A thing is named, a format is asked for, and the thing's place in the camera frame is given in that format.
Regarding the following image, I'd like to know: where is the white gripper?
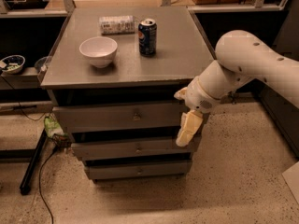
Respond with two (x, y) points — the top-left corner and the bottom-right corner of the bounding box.
(174, 76), (222, 147)

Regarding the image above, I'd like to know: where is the grey top drawer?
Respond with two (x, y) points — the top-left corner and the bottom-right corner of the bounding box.
(53, 101), (189, 133)

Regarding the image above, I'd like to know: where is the grey drawer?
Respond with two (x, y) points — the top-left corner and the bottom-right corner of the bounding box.
(53, 101), (189, 133)
(84, 160), (192, 180)
(71, 134), (201, 161)

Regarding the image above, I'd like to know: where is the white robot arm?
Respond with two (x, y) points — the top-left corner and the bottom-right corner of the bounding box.
(175, 30), (299, 147)

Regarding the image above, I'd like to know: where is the grey bottom drawer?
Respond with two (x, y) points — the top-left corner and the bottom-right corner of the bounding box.
(84, 160), (192, 180)

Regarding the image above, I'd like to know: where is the grey drawer cabinet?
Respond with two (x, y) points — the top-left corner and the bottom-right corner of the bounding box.
(41, 7), (213, 168)

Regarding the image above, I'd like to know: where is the grey middle drawer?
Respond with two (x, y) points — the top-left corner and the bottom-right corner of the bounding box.
(71, 134), (201, 161)

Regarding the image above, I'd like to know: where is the blue pepsi can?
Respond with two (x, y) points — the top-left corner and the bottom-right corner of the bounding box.
(138, 18), (157, 56)

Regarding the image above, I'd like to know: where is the white ceramic bowl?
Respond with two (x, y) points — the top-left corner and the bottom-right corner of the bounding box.
(79, 36), (118, 68)

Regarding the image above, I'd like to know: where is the lying clear plastic bottle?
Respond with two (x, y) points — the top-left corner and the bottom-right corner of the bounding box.
(99, 15), (135, 35)

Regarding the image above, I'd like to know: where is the green chip bag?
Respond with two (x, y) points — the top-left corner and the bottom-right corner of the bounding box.
(44, 116), (69, 146)

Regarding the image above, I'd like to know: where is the small grey bowl on shelf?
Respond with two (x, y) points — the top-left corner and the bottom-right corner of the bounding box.
(35, 56), (52, 72)

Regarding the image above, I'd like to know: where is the blue white bowl on shelf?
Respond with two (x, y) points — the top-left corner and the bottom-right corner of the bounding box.
(0, 55), (25, 75)

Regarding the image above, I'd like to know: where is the black metal bar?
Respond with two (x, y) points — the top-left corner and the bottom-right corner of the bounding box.
(20, 130), (47, 195)

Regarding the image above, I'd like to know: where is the black floor cable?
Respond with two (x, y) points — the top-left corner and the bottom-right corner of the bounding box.
(37, 147), (60, 224)

